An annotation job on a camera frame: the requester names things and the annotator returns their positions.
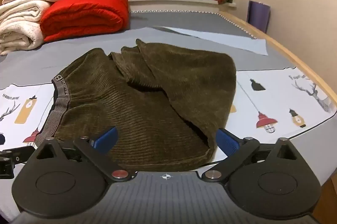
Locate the red folded blanket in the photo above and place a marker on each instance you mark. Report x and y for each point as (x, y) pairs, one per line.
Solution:
(84, 13)

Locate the cream fleece blanket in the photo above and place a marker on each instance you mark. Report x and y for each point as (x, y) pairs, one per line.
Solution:
(18, 26)

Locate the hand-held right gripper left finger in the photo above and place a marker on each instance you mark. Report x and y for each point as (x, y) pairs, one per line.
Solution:
(106, 140)

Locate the purple rolled mat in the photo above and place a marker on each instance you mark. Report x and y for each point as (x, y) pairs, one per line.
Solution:
(259, 16)

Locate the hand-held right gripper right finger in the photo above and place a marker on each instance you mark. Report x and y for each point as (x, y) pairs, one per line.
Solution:
(228, 141)

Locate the grey bed sheet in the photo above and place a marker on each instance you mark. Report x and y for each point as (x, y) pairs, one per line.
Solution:
(184, 21)

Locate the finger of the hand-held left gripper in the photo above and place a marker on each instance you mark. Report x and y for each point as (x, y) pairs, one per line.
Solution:
(15, 159)

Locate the wooden bed frame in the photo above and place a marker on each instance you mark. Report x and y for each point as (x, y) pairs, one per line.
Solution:
(289, 50)

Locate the light blue cloth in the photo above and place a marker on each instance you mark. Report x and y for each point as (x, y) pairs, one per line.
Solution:
(226, 39)

